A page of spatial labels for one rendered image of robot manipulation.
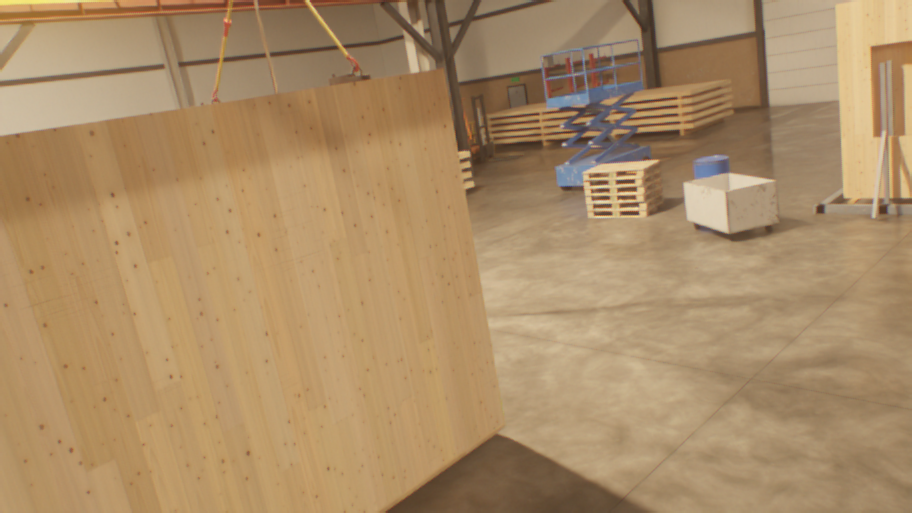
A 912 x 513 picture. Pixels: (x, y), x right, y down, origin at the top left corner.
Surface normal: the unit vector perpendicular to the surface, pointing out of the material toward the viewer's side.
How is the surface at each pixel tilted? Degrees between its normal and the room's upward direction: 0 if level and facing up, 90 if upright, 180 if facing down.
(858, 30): 90
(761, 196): 90
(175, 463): 90
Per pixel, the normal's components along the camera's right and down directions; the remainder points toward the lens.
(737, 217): 0.21, 0.19
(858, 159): -0.68, 0.29
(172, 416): 0.71, 0.04
